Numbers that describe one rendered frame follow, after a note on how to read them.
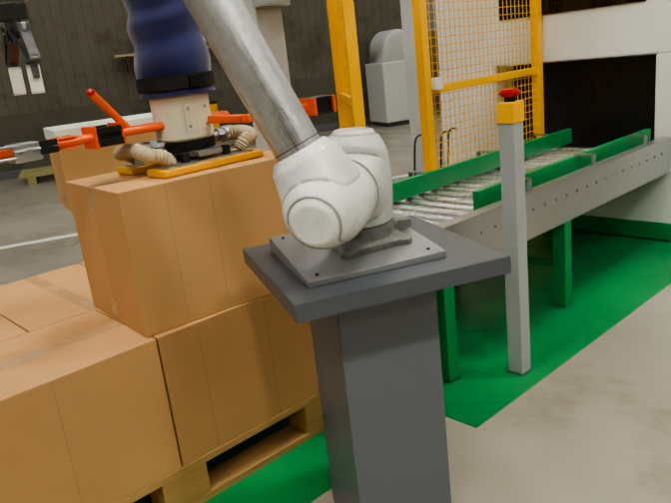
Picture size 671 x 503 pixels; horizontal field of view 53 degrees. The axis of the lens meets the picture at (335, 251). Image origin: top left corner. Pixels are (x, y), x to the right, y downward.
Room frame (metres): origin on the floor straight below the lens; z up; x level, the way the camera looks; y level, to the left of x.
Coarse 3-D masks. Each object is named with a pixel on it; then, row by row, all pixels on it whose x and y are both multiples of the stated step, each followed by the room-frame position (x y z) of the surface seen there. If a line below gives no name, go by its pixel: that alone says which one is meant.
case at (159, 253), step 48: (96, 192) 1.79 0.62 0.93; (144, 192) 1.71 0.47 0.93; (192, 192) 1.79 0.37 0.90; (240, 192) 1.88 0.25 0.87; (96, 240) 1.86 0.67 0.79; (144, 240) 1.70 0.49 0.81; (192, 240) 1.78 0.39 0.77; (240, 240) 1.87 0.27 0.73; (96, 288) 1.94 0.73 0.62; (144, 288) 1.68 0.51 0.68; (192, 288) 1.76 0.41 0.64; (240, 288) 1.85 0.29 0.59
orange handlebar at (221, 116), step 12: (216, 120) 1.94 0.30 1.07; (228, 120) 1.90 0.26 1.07; (240, 120) 1.86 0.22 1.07; (252, 120) 1.85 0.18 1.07; (132, 132) 1.88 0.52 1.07; (144, 132) 1.91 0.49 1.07; (60, 144) 1.74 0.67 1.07; (72, 144) 1.77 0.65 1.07; (0, 156) 1.65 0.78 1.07; (12, 156) 1.67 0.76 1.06
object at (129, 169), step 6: (204, 156) 2.11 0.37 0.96; (120, 168) 2.00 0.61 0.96; (126, 168) 1.97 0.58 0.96; (132, 168) 1.95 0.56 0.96; (138, 168) 1.96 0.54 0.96; (144, 168) 1.97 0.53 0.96; (150, 168) 1.98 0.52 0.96; (156, 168) 1.99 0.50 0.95; (126, 174) 1.97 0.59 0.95; (132, 174) 1.94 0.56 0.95
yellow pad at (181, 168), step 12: (228, 144) 2.00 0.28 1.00; (180, 156) 1.89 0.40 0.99; (216, 156) 1.96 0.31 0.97; (228, 156) 1.96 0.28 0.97; (240, 156) 1.97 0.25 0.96; (252, 156) 2.00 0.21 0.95; (168, 168) 1.83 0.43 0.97; (180, 168) 1.84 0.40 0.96; (192, 168) 1.86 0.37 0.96; (204, 168) 1.88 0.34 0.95
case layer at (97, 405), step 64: (0, 320) 1.95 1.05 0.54; (64, 320) 1.89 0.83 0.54; (256, 320) 1.87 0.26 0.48; (0, 384) 1.48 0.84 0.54; (64, 384) 1.49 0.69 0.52; (128, 384) 1.59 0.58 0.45; (192, 384) 1.71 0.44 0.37; (256, 384) 1.85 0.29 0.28; (0, 448) 1.38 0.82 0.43; (64, 448) 1.47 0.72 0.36; (128, 448) 1.57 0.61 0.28; (192, 448) 1.69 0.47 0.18
